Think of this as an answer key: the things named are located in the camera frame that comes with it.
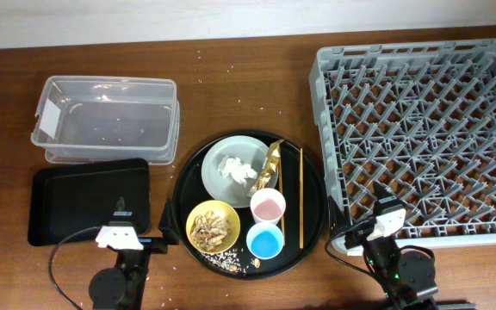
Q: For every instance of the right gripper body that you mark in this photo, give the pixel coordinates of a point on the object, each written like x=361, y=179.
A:
x=358, y=238

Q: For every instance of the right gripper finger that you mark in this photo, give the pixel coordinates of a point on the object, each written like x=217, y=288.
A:
x=337, y=220
x=382, y=192

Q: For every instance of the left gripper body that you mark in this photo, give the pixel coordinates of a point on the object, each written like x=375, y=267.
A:
x=153, y=244

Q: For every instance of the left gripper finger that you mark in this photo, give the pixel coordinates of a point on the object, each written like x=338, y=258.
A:
x=120, y=205
x=167, y=225

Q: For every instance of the peanut shells pile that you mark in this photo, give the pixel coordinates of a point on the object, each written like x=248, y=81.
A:
x=210, y=231

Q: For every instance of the yellow bowl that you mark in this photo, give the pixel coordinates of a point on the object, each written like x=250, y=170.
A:
x=218, y=207

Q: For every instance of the pink cup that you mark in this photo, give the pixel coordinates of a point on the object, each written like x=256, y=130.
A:
x=265, y=207

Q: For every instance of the blue cup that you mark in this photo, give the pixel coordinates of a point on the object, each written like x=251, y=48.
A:
x=265, y=240

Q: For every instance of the white tissue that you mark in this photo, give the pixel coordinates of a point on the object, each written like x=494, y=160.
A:
x=237, y=170

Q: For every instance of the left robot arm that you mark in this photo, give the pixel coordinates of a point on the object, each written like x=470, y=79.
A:
x=123, y=285

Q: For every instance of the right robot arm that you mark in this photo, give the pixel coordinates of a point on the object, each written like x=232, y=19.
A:
x=406, y=274

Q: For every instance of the grey dishwasher rack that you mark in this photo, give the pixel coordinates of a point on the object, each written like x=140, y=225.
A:
x=420, y=118

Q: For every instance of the right wooden chopstick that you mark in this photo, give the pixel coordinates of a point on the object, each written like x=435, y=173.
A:
x=301, y=199

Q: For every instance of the black rectangular tray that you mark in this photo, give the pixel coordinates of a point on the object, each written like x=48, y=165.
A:
x=71, y=198

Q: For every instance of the scattered rice grains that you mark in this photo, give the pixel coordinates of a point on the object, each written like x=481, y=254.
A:
x=228, y=261

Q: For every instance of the round black serving tray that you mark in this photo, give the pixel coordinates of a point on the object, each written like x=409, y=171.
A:
x=189, y=191

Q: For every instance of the gold foil wrapper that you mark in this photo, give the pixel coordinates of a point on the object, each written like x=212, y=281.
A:
x=270, y=167

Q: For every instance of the single peanut shell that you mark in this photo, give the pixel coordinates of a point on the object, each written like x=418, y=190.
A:
x=256, y=262

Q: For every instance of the clear plastic bin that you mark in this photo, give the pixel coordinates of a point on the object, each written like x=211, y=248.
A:
x=82, y=119

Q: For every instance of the grey plate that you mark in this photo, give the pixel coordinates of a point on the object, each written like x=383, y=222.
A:
x=247, y=150

